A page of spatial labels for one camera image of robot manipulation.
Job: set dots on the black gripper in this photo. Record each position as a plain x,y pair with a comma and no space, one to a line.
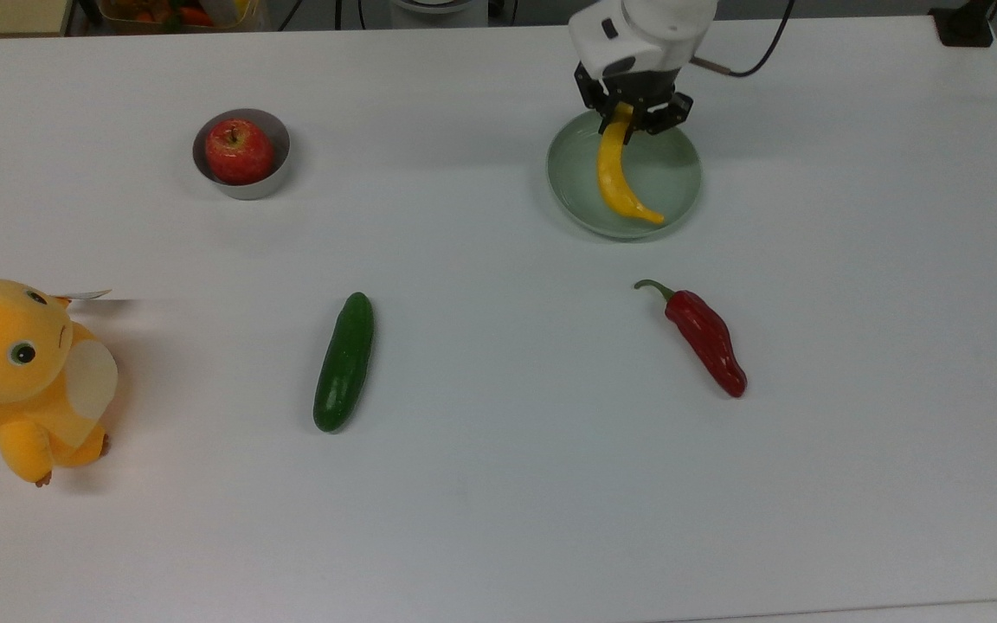
637,88

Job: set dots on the yellow banana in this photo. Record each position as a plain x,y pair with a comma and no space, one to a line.
615,182

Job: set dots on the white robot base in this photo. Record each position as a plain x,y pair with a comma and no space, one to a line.
438,10

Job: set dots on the green plastic plate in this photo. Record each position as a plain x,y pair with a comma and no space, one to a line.
672,173

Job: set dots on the red chili pepper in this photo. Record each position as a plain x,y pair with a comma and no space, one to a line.
710,342

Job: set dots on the black table clamp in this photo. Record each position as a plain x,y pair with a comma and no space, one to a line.
964,26

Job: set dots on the green cucumber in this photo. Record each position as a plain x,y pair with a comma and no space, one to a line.
344,363

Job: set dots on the round metal bowl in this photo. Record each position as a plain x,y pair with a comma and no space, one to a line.
249,193

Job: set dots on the red apple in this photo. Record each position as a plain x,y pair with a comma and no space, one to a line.
239,154

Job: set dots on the clear box with toy food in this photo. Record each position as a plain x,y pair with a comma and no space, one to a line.
178,13

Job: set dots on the white paper tag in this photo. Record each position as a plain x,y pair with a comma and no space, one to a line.
83,295

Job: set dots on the yellow dinosaur plush toy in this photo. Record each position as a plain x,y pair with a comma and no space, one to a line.
14,372

